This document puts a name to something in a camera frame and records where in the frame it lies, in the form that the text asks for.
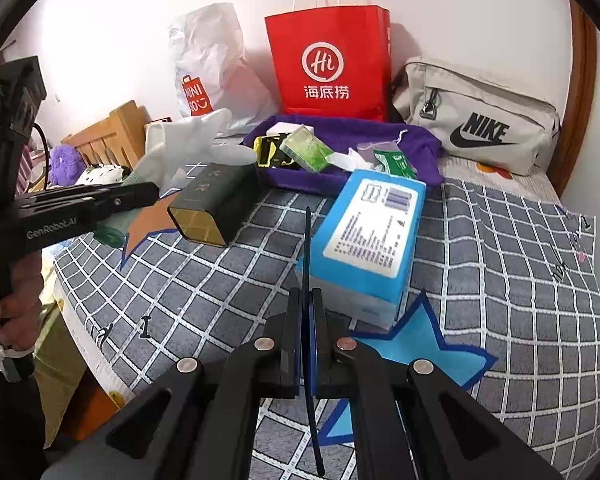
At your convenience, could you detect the white sock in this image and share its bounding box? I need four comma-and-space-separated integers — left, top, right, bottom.
94, 107, 254, 250

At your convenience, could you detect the purple plush toy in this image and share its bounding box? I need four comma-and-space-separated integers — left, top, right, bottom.
47, 144, 84, 186

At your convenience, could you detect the dark green tin box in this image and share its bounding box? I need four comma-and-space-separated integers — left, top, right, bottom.
167, 162, 261, 247

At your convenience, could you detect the white spotted cloth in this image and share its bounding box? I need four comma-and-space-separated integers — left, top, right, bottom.
75, 164, 131, 186

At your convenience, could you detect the green foil packet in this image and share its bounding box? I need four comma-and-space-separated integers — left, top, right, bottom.
372, 149, 415, 180

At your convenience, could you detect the purple towel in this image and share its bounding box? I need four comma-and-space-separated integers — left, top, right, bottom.
242, 114, 444, 196

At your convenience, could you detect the green wet wipes pack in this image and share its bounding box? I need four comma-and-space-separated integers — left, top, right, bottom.
285, 126, 334, 174

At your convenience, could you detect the grey checked bedsheet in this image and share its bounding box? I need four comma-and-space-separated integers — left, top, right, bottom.
52, 150, 600, 480

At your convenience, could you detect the person's left forearm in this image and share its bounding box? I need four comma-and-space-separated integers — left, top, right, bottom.
0, 355, 49, 454

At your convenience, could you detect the grey waist bag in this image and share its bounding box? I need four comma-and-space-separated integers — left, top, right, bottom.
391, 56, 561, 177

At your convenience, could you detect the white foam block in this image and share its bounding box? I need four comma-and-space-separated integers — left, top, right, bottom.
266, 121, 306, 137

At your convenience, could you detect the black cable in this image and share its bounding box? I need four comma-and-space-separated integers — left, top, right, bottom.
30, 121, 52, 192

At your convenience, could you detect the wristwatch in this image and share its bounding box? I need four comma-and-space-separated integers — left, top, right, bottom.
0, 342, 36, 384

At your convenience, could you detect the person's left hand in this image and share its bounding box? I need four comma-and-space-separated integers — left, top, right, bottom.
0, 254, 44, 352

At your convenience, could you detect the translucent drawstring pouch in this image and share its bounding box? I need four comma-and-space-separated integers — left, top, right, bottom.
355, 132, 406, 161

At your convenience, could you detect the white plastic shopping bag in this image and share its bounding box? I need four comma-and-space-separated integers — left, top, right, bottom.
168, 2, 280, 134

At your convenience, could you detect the blue tissue pack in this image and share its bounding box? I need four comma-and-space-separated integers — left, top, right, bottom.
295, 169, 428, 329

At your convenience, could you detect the olive yellow cloth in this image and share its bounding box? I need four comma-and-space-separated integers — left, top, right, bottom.
32, 300, 106, 446

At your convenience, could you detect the wooden headboard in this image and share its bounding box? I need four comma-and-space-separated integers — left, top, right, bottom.
60, 100, 149, 171

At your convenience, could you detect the thin black strip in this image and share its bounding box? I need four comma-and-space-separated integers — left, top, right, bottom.
302, 206, 327, 479

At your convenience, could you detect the red paper bag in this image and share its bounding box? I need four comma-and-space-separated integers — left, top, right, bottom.
264, 0, 394, 124

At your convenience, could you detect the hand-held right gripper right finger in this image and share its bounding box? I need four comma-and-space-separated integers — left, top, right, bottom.
310, 287, 564, 480

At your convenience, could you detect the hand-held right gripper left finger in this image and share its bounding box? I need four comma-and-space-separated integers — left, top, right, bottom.
42, 287, 309, 480

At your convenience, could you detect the yellow zip pouch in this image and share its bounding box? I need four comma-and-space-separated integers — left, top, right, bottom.
252, 131, 306, 170

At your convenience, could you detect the brown wooden door frame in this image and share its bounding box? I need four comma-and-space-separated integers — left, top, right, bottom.
547, 0, 599, 201

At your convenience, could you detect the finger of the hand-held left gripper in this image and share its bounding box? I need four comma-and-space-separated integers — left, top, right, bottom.
97, 182, 160, 219

